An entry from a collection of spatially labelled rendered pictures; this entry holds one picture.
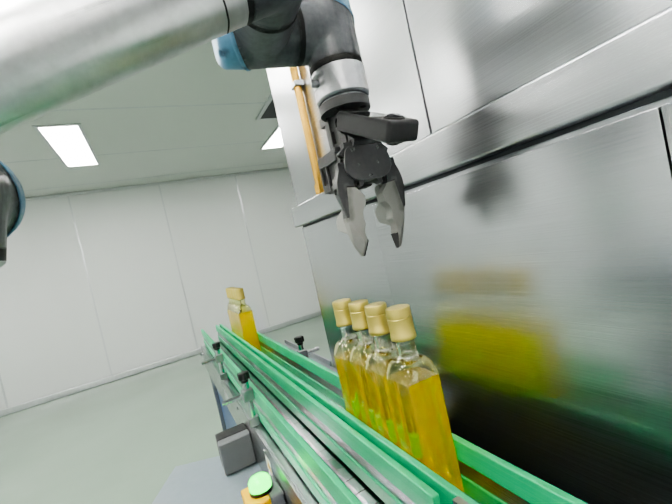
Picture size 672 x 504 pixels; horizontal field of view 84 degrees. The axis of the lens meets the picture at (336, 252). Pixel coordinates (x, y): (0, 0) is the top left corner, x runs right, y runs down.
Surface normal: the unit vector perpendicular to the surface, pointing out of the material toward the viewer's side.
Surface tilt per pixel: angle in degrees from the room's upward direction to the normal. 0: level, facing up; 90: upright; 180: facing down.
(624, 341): 90
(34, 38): 103
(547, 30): 90
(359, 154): 90
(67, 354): 90
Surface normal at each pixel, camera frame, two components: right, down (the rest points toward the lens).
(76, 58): 0.60, 0.58
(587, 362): -0.88, 0.21
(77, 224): 0.43, -0.07
